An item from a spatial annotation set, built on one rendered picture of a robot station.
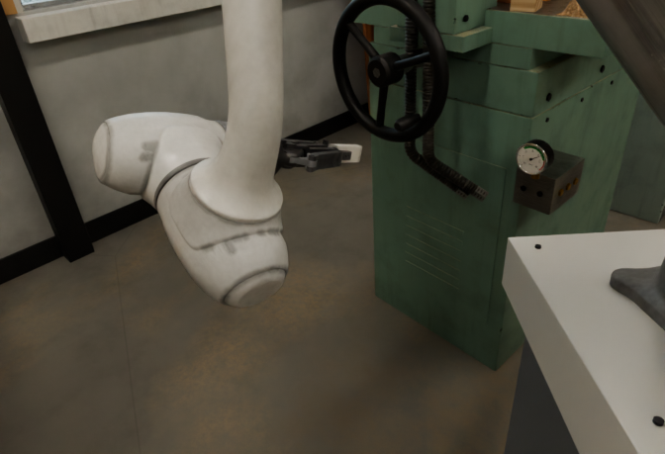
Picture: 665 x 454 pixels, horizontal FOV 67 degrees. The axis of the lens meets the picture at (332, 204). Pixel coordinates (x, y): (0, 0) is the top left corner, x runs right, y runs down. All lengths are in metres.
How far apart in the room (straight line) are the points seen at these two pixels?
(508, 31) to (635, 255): 0.50
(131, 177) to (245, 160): 0.17
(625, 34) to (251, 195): 0.35
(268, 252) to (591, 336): 0.34
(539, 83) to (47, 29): 1.49
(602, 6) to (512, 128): 0.79
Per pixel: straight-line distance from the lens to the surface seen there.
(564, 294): 0.64
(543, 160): 1.00
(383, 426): 1.33
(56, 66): 2.01
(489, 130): 1.11
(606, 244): 0.75
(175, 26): 2.17
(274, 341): 1.54
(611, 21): 0.31
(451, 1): 0.99
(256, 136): 0.49
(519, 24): 1.03
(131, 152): 0.62
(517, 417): 0.91
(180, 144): 0.62
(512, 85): 1.06
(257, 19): 0.50
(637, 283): 0.65
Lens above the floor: 1.09
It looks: 31 degrees down
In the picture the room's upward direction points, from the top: 4 degrees counter-clockwise
